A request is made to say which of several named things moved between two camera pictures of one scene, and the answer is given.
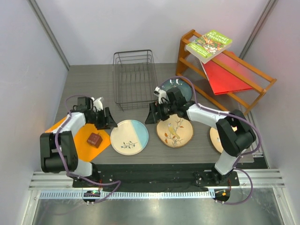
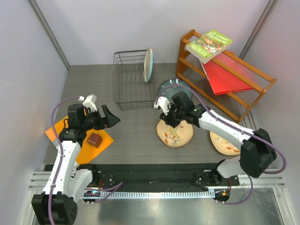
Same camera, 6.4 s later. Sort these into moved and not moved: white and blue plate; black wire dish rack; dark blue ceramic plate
Moved: white and blue plate
Not moved: black wire dish rack; dark blue ceramic plate
